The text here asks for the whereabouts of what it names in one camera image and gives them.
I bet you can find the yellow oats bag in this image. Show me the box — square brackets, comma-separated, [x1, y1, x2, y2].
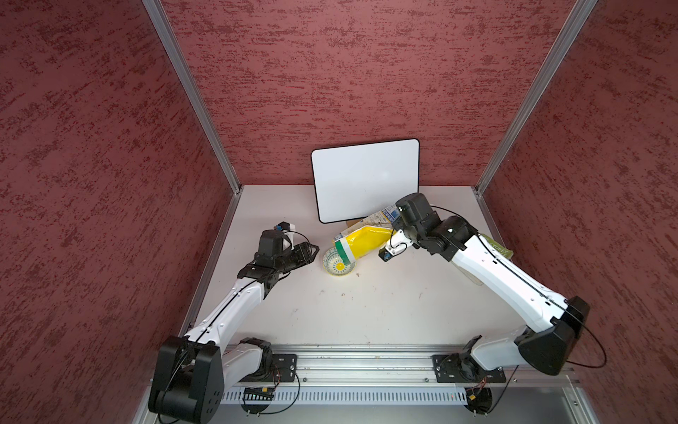
[334, 205, 400, 266]

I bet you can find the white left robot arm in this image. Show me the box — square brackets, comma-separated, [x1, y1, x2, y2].
[148, 222, 320, 423]

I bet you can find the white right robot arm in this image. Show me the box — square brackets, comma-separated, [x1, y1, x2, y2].
[394, 193, 591, 382]

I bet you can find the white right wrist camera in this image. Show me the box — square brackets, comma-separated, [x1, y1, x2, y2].
[379, 238, 410, 263]

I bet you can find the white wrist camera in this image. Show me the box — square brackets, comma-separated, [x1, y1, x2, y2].
[379, 238, 410, 263]
[274, 222, 296, 250]

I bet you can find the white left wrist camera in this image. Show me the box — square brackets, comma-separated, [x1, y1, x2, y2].
[274, 222, 296, 250]

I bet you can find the white board black frame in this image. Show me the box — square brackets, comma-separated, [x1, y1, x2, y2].
[311, 139, 420, 224]

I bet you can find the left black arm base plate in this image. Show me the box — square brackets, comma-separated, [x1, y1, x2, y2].
[240, 353, 298, 384]

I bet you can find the left black base cable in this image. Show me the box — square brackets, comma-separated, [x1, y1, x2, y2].
[239, 370, 302, 416]

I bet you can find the black base cable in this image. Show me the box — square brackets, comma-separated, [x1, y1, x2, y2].
[239, 370, 302, 416]
[464, 365, 520, 415]

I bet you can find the aluminium mounting rail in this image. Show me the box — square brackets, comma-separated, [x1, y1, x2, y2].
[221, 343, 576, 388]

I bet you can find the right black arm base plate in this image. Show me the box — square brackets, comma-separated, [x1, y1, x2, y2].
[432, 353, 507, 384]

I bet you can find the right black base cable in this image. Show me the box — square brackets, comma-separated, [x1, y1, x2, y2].
[464, 365, 520, 415]

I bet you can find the left aluminium corner post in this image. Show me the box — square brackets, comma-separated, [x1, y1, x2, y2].
[141, 0, 244, 195]

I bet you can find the aluminium corner post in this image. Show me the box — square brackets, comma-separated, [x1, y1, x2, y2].
[141, 0, 244, 195]
[473, 0, 600, 195]

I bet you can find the right aluminium corner post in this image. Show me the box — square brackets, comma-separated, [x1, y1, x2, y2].
[473, 0, 600, 195]

